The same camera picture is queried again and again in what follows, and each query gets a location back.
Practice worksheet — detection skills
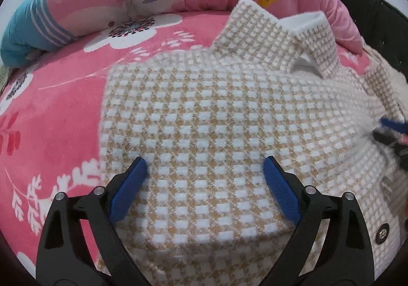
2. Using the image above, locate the beige white checked coat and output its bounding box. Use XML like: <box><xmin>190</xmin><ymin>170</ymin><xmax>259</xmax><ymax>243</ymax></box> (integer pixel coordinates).
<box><xmin>96</xmin><ymin>0</ymin><xmax>408</xmax><ymax>286</ymax></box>

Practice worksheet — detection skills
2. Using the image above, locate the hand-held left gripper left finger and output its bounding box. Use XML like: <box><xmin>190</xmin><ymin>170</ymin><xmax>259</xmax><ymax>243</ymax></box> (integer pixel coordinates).
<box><xmin>36</xmin><ymin>157</ymin><xmax>150</xmax><ymax>286</ymax></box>

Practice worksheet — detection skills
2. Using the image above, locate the green patterned mat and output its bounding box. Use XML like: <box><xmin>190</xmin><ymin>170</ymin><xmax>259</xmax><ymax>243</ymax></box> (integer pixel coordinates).
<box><xmin>0</xmin><ymin>64</ymin><xmax>15</xmax><ymax>90</ymax></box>

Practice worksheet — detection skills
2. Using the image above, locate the black bed frame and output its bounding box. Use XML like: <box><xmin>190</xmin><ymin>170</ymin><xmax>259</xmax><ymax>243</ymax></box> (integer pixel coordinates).
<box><xmin>314</xmin><ymin>0</ymin><xmax>408</xmax><ymax>83</ymax></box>

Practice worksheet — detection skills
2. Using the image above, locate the pink floral blanket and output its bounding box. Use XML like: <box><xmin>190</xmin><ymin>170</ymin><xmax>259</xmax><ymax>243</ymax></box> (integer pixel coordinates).
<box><xmin>0</xmin><ymin>12</ymin><xmax>373</xmax><ymax>286</ymax></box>

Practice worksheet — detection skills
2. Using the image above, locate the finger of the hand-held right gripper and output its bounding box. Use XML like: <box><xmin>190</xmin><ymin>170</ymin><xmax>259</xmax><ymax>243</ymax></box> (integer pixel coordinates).
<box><xmin>373</xmin><ymin>131</ymin><xmax>408</xmax><ymax>157</ymax></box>
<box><xmin>381</xmin><ymin>117</ymin><xmax>408</xmax><ymax>137</ymax></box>

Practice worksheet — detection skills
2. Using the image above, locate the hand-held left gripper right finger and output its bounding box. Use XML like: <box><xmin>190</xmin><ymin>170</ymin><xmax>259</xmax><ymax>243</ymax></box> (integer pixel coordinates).
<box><xmin>260</xmin><ymin>156</ymin><xmax>374</xmax><ymax>286</ymax></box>

